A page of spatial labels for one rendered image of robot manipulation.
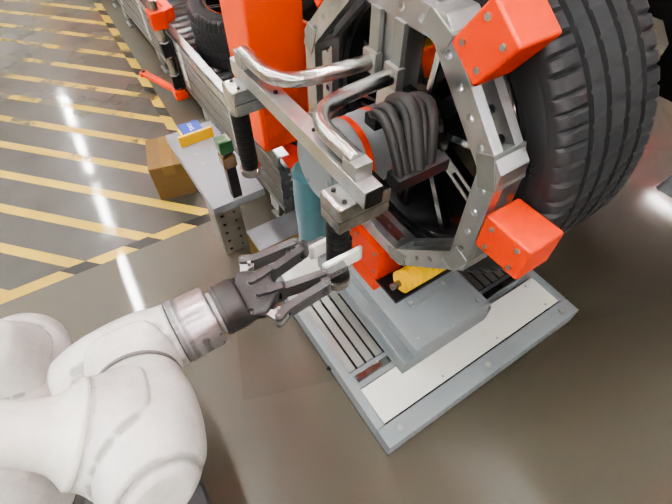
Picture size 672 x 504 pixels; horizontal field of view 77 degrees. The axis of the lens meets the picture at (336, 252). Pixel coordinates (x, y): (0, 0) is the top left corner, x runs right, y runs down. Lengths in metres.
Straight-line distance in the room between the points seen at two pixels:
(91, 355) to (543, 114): 0.66
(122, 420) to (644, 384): 1.59
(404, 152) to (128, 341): 0.41
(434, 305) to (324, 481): 0.61
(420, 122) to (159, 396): 0.44
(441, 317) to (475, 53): 0.89
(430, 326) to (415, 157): 0.81
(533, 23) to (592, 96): 0.16
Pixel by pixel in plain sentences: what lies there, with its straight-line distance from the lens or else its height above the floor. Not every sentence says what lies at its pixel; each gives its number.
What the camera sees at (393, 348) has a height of 0.17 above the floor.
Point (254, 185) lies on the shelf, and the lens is 1.36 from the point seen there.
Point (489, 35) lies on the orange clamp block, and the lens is 0.60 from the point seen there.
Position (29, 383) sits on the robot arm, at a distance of 0.96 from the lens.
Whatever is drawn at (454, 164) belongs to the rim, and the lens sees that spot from 0.86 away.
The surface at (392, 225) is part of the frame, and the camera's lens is 1.01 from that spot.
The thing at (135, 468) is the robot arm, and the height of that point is 0.96.
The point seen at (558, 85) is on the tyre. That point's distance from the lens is 0.66.
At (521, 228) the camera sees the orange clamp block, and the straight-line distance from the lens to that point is 0.69.
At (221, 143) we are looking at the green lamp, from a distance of 1.19.
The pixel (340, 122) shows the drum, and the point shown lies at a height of 0.92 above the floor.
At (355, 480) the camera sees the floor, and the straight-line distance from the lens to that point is 1.38.
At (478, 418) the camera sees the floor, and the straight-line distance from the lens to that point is 1.49.
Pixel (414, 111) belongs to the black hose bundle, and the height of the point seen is 1.04.
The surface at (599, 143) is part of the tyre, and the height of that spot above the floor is 0.97.
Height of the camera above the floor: 1.35
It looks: 51 degrees down
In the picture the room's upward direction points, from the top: straight up
